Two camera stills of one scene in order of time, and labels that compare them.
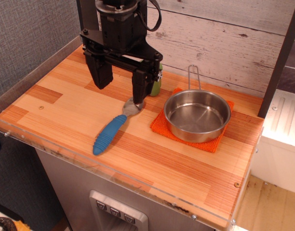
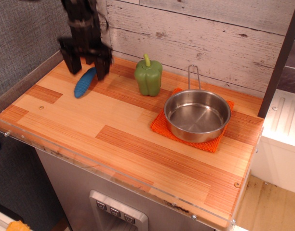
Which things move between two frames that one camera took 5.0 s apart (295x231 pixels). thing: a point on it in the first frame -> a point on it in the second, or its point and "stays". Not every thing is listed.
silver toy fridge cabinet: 93,201 stays
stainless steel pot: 197,116 stays
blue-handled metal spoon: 129,108 -> 84,81
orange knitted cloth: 160,122 stays
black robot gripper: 122,35 -> 85,41
